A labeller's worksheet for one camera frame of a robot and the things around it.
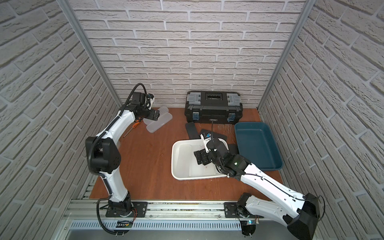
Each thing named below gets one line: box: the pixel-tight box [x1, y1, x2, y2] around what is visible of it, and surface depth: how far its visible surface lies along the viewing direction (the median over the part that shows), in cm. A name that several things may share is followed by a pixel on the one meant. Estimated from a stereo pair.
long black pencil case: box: [185, 122, 201, 140], surface depth 106 cm
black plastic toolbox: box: [184, 90, 243, 125], surface depth 102 cm
